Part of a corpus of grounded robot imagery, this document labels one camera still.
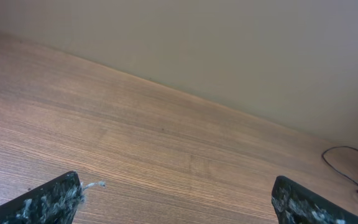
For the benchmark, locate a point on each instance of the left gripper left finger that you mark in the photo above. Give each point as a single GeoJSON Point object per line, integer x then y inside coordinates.
{"type": "Point", "coordinates": [53, 202]}

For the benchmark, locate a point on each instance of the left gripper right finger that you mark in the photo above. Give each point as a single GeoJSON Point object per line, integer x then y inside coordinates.
{"type": "Point", "coordinates": [295, 204]}

